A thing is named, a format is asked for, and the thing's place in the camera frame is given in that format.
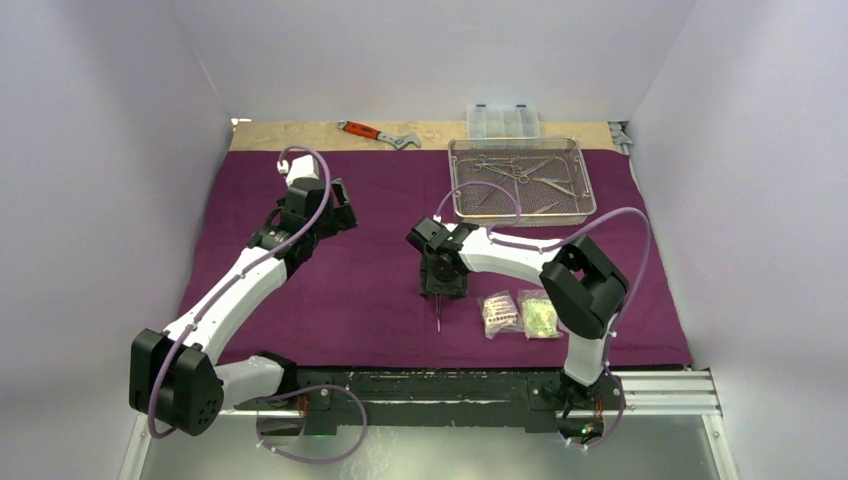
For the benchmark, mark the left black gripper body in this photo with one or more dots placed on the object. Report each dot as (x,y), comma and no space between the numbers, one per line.
(335,220)

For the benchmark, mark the clear plastic compartment box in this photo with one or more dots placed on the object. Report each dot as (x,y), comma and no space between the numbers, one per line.
(502,121)

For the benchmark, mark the steel scalpel handle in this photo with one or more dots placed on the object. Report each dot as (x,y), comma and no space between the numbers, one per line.
(557,185)

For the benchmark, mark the metal wire mesh tray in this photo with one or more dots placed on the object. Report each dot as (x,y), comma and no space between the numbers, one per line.
(546,177)

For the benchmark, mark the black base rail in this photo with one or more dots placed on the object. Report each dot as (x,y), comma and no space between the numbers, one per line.
(538,401)

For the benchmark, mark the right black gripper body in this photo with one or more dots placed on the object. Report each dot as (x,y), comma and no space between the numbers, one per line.
(438,288)

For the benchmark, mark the purple cloth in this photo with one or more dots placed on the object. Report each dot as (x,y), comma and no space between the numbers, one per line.
(356,301)

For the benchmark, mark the pink white gauze packet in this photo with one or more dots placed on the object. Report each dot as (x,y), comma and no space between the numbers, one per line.
(500,314)

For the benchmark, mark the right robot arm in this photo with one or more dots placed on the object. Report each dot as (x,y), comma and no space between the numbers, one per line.
(586,289)

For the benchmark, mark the steel forceps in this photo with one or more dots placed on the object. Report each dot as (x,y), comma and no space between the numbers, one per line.
(438,300)

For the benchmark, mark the green white gauze packet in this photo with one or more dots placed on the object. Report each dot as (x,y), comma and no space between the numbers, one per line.
(540,320)

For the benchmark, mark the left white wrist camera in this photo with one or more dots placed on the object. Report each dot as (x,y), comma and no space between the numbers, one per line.
(304,167)

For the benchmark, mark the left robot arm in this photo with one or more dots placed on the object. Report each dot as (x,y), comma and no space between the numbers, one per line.
(175,376)

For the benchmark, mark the steel surgical scissors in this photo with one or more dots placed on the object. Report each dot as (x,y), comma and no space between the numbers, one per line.
(502,167)

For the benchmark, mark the orange handled adjustable wrench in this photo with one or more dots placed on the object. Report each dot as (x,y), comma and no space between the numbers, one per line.
(361,130)

